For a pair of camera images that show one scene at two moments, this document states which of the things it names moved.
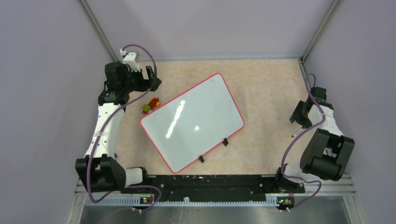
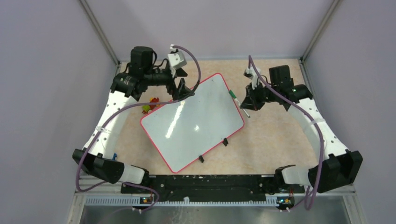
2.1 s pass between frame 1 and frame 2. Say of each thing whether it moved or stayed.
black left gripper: moved
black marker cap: stayed
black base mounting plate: stayed
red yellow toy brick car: stayed
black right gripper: moved
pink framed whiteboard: stayed
